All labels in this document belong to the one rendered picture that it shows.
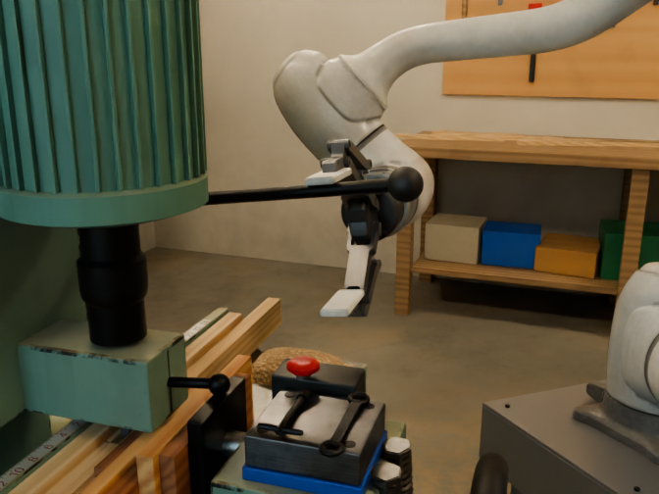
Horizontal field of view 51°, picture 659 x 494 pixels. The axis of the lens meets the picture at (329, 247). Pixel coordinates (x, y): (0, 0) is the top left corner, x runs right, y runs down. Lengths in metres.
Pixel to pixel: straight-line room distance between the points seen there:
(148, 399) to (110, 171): 0.21
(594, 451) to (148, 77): 0.86
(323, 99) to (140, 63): 0.46
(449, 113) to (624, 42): 0.91
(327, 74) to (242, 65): 3.32
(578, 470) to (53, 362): 0.74
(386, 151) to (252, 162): 3.38
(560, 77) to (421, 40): 2.82
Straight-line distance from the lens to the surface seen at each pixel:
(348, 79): 0.97
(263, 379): 0.87
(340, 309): 0.72
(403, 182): 0.66
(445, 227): 3.53
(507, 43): 1.01
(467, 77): 3.85
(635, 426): 1.19
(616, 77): 3.80
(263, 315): 0.97
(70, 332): 0.71
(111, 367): 0.65
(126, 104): 0.55
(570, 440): 1.17
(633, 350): 1.13
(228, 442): 0.65
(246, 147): 4.32
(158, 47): 0.56
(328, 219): 4.19
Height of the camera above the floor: 1.30
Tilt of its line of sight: 16 degrees down
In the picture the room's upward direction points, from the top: straight up
